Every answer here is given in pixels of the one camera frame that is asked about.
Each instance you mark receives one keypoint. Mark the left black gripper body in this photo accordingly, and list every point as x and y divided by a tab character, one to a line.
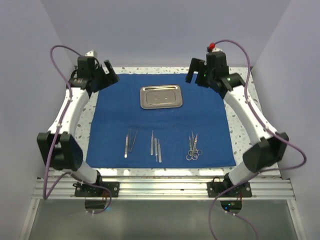
102	79

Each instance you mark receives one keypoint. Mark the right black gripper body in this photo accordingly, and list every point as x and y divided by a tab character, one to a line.
210	76

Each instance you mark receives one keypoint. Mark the blue surgical cloth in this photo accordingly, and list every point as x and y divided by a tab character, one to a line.
118	110

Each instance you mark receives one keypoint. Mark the thin steel tweezers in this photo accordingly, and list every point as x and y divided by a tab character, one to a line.
133	141

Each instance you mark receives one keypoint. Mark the steel surgical scissors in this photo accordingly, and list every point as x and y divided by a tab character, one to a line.
192	154

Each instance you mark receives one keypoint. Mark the steel haemostat clamp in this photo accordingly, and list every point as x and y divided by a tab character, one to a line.
194	138
193	152

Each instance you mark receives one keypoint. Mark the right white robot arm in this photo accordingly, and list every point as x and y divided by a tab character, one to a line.
266	149

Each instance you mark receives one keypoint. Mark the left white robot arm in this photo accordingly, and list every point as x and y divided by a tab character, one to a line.
58	146

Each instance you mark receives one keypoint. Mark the steel instrument tray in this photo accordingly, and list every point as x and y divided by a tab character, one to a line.
160	97

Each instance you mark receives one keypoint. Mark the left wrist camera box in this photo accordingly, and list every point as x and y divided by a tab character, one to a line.
91	53

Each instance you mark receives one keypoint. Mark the red cable connector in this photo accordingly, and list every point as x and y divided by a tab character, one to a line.
211	47

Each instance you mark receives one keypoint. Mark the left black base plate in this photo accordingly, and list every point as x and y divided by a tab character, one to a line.
106	189

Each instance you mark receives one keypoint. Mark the aluminium mounting rail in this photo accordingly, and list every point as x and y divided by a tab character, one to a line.
195	188

